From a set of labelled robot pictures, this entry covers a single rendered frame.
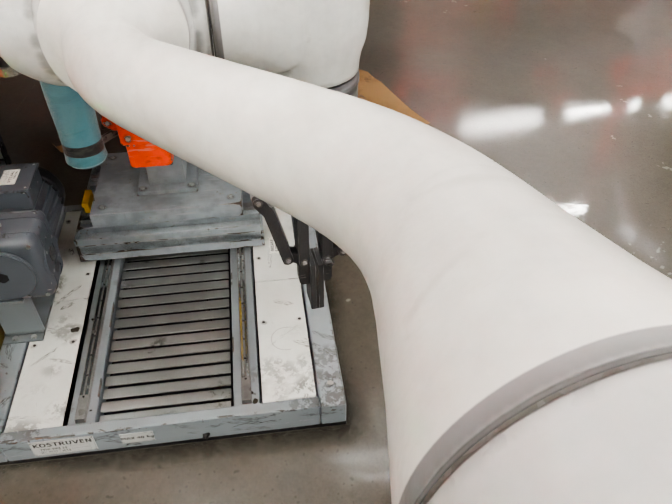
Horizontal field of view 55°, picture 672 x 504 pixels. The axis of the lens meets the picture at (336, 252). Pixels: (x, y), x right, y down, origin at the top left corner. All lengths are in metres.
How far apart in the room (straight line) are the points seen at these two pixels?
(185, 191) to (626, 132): 1.67
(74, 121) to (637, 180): 1.79
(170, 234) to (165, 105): 1.46
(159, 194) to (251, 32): 1.34
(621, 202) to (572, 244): 2.14
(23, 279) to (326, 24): 1.14
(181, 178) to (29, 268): 0.52
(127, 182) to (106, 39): 1.51
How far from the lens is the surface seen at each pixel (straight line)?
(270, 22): 0.51
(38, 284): 1.56
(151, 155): 1.61
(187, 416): 1.48
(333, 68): 0.55
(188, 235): 1.79
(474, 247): 0.17
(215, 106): 0.31
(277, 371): 1.52
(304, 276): 0.73
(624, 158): 2.54
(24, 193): 1.60
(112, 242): 1.82
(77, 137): 1.47
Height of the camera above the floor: 1.27
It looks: 42 degrees down
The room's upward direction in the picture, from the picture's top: straight up
